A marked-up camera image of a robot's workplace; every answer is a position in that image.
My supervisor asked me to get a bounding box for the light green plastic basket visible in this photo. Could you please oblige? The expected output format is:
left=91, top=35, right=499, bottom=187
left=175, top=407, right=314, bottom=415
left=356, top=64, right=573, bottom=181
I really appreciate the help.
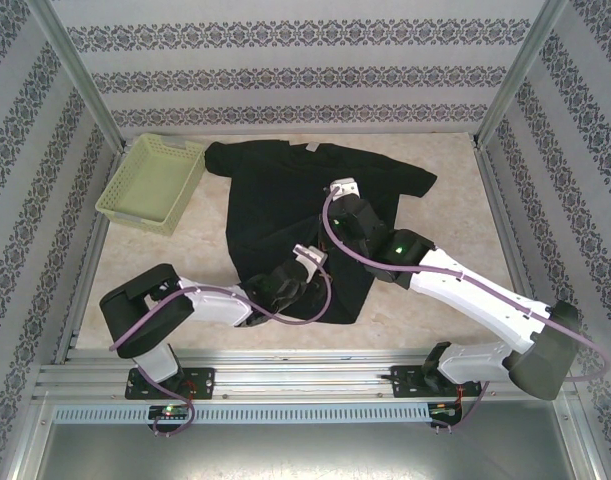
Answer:
left=94, top=132, right=208, bottom=237

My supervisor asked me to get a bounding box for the white slotted cable duct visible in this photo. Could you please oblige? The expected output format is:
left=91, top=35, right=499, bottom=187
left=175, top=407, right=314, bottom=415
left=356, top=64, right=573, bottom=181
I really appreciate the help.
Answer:
left=52, top=403, right=431, bottom=424

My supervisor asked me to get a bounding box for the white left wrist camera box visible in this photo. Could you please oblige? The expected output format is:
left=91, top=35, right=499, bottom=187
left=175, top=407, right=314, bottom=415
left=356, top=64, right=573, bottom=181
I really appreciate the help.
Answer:
left=291, top=243, right=329, bottom=284

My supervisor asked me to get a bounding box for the grey metal shelf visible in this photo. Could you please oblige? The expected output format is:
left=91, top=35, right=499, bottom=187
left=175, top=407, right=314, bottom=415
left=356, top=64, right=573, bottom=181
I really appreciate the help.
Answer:
left=14, top=394, right=601, bottom=480

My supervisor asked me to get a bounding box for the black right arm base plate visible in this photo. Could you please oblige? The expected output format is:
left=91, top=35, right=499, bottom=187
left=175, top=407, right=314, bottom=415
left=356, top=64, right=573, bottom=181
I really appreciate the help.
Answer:
left=390, top=364, right=484, bottom=400

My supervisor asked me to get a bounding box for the black t-shirt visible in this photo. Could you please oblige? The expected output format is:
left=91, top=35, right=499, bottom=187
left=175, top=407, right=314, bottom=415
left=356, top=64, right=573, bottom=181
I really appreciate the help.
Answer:
left=204, top=140, right=439, bottom=329

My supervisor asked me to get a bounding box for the aluminium mounting rail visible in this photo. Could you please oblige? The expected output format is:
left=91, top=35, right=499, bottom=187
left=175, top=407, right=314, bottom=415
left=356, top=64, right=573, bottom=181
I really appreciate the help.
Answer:
left=34, top=349, right=581, bottom=404

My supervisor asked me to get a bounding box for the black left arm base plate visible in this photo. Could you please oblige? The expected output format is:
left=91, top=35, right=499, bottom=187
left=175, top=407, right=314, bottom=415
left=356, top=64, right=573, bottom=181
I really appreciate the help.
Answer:
left=124, top=367, right=217, bottom=401

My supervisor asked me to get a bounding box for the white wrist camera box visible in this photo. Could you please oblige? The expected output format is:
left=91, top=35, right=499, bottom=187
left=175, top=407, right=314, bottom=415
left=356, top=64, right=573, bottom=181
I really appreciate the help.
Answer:
left=291, top=243, right=329, bottom=284
left=327, top=177, right=362, bottom=201

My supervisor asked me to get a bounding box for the aluminium frame post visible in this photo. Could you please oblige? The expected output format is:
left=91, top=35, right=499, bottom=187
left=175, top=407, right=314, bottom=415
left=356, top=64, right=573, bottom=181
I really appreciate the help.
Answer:
left=32, top=0, right=129, bottom=151
left=474, top=0, right=571, bottom=149

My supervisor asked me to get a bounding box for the aluminium side rail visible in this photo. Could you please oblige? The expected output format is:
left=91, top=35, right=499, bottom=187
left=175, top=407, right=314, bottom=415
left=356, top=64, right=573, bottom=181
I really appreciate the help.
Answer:
left=472, top=139, right=551, bottom=357
left=52, top=142, right=136, bottom=364

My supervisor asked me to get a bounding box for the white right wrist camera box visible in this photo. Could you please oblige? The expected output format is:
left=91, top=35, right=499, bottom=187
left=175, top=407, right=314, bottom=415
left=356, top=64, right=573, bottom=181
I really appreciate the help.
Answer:
left=327, top=177, right=362, bottom=201

